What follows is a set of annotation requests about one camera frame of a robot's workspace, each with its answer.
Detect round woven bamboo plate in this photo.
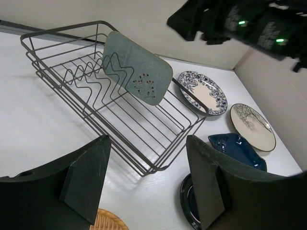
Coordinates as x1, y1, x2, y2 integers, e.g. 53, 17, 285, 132
89, 208, 129, 230

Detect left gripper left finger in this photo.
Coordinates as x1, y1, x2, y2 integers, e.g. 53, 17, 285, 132
0, 135, 111, 230

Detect grey wire dish rack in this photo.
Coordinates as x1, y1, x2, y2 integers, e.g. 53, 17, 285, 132
20, 21, 209, 177

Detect dark blue leaf plate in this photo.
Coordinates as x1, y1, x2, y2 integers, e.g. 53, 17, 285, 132
208, 133, 267, 172

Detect light green rectangular plate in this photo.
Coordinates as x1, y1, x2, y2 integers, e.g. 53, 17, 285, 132
103, 31, 173, 106

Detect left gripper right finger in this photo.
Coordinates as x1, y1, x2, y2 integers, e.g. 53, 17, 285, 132
186, 135, 307, 230

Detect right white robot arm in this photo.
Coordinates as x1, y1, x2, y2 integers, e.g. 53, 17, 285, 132
167, 0, 307, 72

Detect blue floral round plate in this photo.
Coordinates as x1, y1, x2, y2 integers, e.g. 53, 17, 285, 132
177, 71, 228, 116

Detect cream tree pattern plate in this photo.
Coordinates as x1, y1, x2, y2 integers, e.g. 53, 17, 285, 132
230, 103, 276, 152

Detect glossy black round plate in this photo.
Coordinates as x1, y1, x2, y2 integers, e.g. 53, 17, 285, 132
179, 174, 201, 230

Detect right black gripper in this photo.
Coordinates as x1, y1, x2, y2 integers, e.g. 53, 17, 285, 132
166, 0, 233, 46

